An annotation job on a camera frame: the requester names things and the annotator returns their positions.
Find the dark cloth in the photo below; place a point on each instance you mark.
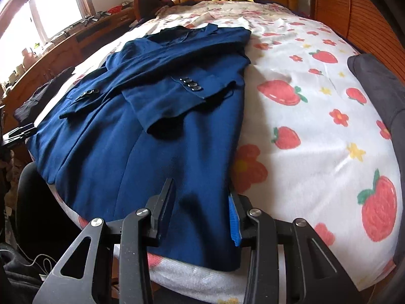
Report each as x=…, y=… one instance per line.
x=19, y=275

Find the floral quilt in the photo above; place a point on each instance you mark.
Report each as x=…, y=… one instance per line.
x=227, y=11

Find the bed with floral sheet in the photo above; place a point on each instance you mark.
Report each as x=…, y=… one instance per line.
x=316, y=139

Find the wooden chair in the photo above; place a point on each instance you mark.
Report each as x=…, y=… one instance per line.
x=147, y=4

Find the black tools on desk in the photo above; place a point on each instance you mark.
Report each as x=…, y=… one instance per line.
x=95, y=17

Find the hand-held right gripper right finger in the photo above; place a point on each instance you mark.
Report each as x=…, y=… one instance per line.
x=234, y=224

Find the window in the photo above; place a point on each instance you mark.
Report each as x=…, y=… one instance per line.
x=47, y=15

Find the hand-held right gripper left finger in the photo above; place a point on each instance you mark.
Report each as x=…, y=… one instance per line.
x=163, y=215

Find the wooden desk cabinet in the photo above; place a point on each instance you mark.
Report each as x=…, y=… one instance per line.
x=57, y=57

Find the grey cloth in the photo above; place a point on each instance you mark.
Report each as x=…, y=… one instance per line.
x=379, y=88

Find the wooden slatted wardrobe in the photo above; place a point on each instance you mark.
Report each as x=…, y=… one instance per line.
x=357, y=15

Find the blue blazer jacket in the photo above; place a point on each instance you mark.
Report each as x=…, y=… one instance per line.
x=126, y=152

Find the pink bottle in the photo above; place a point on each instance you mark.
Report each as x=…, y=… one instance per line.
x=27, y=56

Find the black garment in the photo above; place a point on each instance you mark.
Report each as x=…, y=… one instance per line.
x=44, y=98

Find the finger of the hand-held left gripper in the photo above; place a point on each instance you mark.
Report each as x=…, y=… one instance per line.
x=20, y=133

